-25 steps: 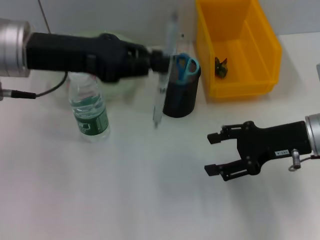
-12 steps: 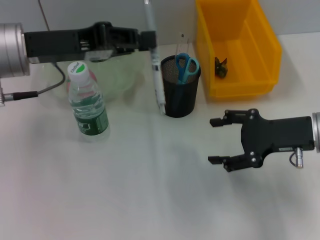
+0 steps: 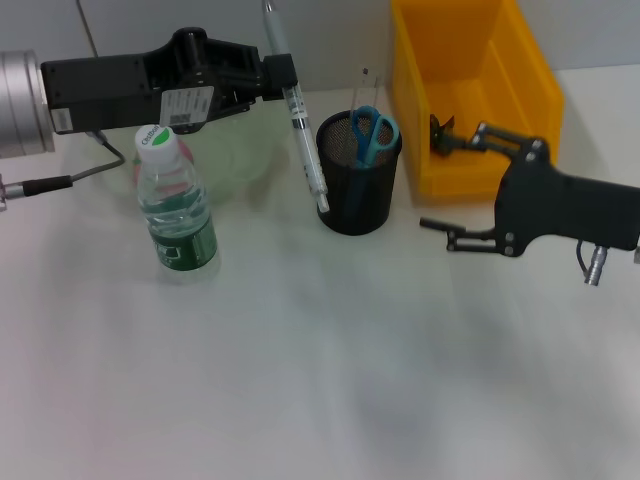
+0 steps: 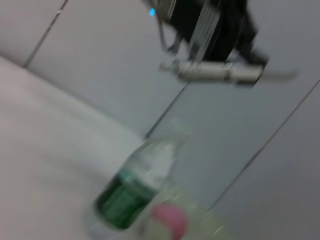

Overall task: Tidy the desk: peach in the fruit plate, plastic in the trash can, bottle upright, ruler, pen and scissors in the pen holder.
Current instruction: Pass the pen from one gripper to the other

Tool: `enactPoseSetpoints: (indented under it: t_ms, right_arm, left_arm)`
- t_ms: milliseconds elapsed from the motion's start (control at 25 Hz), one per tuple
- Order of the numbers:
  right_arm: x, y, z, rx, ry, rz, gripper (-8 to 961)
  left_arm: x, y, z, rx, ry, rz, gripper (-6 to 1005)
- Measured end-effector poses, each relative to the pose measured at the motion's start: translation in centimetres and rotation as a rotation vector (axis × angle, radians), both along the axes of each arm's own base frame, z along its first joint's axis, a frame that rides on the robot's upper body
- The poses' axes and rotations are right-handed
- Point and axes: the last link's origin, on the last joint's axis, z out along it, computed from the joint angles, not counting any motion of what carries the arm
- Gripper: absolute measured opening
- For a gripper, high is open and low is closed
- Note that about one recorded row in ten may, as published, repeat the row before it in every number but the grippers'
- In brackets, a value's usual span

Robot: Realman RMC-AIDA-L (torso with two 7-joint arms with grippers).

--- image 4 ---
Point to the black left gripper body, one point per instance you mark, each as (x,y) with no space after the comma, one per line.
(220,27)

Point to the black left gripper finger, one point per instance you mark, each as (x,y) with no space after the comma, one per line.
(258,58)

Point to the grey clear ballpoint pen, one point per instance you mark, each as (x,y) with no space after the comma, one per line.
(212,71)

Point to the pink toy peach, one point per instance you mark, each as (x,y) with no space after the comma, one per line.
(172,217)

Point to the clear green-label water bottle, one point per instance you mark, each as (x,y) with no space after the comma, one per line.
(130,195)

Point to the translucent green fruit bowl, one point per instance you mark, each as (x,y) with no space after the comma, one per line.
(207,222)

